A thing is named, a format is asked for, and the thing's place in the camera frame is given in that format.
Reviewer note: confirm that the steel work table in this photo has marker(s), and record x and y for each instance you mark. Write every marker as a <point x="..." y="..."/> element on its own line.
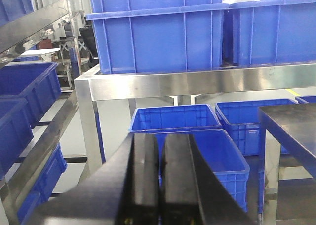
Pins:
<point x="288" y="164"/>

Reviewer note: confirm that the blue bin on left shelf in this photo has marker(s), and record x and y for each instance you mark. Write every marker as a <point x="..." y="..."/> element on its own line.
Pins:
<point x="36" y="82"/>

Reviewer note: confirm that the blue bin behind table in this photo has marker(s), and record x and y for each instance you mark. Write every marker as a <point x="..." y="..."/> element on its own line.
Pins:
<point x="240" y="120"/>

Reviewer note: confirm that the near blue bin left shelf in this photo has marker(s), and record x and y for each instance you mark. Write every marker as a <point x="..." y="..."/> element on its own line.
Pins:
<point x="15" y="132"/>

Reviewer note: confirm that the far blue bin lower shelf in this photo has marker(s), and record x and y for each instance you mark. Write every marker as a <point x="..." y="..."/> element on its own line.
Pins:
<point x="174" y="118"/>

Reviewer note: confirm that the stainless steel rack frame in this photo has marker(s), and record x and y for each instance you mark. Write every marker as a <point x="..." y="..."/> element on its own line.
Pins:
<point x="93" y="86"/>

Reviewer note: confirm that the left steel flow shelf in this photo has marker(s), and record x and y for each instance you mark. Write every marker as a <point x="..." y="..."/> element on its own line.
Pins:
<point x="28" y="31"/>

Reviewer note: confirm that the lower blue bin left shelf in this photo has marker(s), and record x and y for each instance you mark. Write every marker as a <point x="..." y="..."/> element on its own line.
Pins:
<point x="44" y="185"/>

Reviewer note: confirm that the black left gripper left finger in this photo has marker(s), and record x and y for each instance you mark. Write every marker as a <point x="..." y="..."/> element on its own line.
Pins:
<point x="123" y="191"/>

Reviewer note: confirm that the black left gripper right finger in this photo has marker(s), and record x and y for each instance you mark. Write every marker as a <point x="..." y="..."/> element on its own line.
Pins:
<point x="191" y="194"/>

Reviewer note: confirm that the blue bin shelf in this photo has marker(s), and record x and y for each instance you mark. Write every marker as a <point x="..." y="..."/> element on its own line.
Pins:
<point x="226" y="161"/>
<point x="44" y="185"/>
<point x="15" y="132"/>
<point x="174" y="118"/>

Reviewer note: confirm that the large blue crate on rack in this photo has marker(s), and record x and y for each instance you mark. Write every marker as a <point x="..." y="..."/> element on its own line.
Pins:
<point x="149" y="36"/>

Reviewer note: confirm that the near blue bin lower shelf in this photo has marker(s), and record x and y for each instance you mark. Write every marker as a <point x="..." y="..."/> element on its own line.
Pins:
<point x="226" y="161"/>

